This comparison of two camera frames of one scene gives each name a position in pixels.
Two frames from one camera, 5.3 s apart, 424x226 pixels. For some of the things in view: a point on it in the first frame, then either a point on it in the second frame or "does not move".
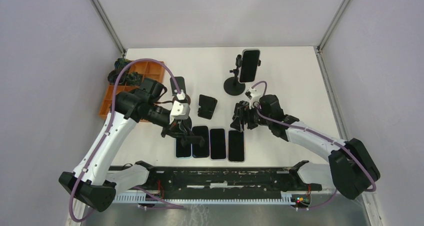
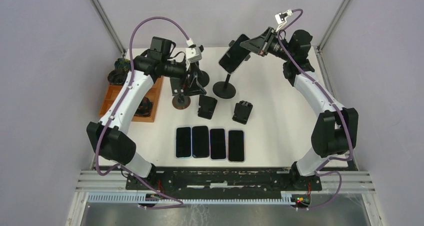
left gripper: [167, 130] → [193, 87]
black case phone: [197, 151] does not move
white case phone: [247, 71] → [235, 55]
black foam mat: [226, 183] does not move
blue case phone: [182, 151] does not move
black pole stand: [232, 85] → [224, 90]
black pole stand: [183, 126] → [202, 76]
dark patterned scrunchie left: [114, 74] does not move
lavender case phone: [218, 149] does not move
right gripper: [247, 113] → [262, 44]
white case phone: [236, 146] does not move
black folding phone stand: [207, 105] does not move
